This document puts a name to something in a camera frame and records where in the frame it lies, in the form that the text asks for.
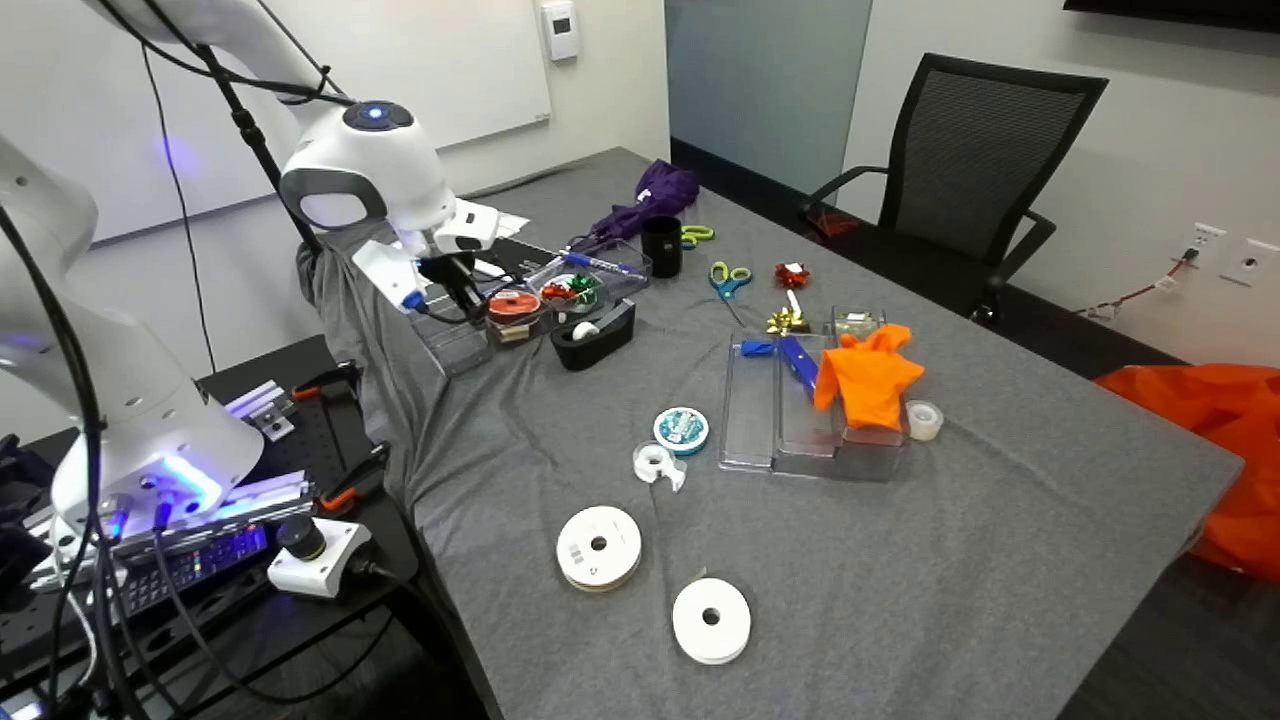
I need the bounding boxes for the white tape dispenser piece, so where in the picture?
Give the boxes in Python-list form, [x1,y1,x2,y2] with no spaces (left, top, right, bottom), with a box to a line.
[631,444,688,493]

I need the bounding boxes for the clear acrylic stationery holder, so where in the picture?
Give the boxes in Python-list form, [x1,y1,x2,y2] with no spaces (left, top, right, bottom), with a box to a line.
[415,240,553,348]

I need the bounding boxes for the orange plastic bag on floor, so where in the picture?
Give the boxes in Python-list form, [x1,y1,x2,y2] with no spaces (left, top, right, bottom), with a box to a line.
[1098,358,1280,587]

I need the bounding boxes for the teal ribbon spool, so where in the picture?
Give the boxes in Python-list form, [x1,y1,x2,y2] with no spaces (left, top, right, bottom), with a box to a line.
[651,405,713,456]

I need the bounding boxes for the green yellow scissors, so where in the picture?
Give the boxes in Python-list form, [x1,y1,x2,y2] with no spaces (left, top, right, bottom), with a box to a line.
[679,222,716,246]

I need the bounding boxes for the black cup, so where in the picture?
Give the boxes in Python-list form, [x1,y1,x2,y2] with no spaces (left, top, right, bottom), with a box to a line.
[639,216,683,281]

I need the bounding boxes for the small clear tape roll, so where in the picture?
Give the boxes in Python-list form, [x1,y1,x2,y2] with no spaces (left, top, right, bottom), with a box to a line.
[910,400,945,440]

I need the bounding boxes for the large clear acrylic organizer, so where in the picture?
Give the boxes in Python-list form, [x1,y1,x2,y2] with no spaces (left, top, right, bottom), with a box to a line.
[719,310,912,478]

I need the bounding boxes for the orange ribbon spool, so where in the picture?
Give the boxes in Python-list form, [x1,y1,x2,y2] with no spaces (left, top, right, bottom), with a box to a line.
[486,287,539,344]

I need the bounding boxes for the grey tablecloth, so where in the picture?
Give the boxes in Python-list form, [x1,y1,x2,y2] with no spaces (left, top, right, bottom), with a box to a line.
[300,197,1238,720]

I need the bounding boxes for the black mesh office chair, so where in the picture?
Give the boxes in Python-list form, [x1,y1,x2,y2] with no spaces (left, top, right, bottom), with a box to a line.
[801,51,1109,322]

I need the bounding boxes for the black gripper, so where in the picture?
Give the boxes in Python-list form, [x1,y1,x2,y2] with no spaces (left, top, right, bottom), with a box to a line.
[415,236,517,319]

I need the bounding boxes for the purple folded umbrella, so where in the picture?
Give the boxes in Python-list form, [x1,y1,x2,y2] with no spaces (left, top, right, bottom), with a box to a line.
[571,161,699,252]

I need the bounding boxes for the white ribbon spool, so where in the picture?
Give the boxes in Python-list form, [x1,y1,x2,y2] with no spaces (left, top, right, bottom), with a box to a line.
[672,577,754,666]
[558,505,646,593]

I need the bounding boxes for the wall thermostat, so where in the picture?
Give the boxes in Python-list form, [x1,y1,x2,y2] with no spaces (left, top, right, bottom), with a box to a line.
[539,0,581,63]

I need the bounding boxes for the robot base controller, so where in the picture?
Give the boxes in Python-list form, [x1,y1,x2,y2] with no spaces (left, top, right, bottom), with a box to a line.
[25,463,324,632]

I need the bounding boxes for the gold gift bow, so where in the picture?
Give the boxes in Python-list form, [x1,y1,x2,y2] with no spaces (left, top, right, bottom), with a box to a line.
[767,291,807,335]

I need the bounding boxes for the red gift bow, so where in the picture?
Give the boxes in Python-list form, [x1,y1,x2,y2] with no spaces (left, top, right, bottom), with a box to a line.
[777,261,813,287]

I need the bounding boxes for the orange cloth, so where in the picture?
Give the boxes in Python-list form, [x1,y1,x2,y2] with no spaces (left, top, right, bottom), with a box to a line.
[813,322,925,431]

